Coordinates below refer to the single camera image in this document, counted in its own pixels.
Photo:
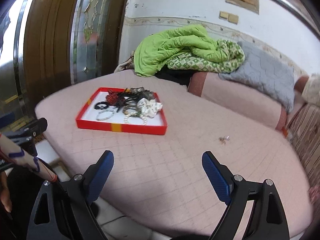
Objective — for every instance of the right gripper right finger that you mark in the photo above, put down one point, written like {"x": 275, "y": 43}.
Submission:
{"x": 233, "y": 190}

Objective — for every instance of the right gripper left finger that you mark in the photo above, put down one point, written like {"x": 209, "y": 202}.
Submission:
{"x": 80, "y": 192}

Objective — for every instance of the small gold earring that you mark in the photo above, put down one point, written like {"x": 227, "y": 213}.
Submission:
{"x": 224, "y": 139}

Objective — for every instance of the red dotted scrunchie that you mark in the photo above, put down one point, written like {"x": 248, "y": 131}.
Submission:
{"x": 112, "y": 97}

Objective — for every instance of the white cherry print scrunchie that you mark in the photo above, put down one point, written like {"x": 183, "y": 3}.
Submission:
{"x": 149, "y": 108}

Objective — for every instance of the black hair claw clip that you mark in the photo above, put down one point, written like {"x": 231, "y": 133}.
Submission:
{"x": 126, "y": 99}

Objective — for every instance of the grey brown scrunchie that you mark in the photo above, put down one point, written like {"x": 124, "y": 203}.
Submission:
{"x": 141, "y": 93}

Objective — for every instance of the person left hand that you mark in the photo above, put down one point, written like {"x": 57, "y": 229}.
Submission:
{"x": 5, "y": 194}

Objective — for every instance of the pink quilted mattress cover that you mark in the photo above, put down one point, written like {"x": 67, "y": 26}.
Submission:
{"x": 158, "y": 180}

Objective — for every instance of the orange white small box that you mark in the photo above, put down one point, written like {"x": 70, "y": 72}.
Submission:
{"x": 287, "y": 134}

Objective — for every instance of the pink bolster pillow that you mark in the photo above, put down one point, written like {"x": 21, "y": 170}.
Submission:
{"x": 239, "y": 98}

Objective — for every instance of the striped floral headboard cushion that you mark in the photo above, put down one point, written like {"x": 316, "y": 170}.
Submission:
{"x": 305, "y": 129}

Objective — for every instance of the wooden stained glass door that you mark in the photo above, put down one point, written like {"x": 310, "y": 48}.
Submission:
{"x": 48, "y": 45}

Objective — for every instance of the grey quilted pillow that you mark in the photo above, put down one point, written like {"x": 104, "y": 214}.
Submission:
{"x": 266, "y": 74}

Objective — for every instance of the green quilt blanket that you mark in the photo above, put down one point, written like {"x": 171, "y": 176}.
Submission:
{"x": 186, "y": 48}

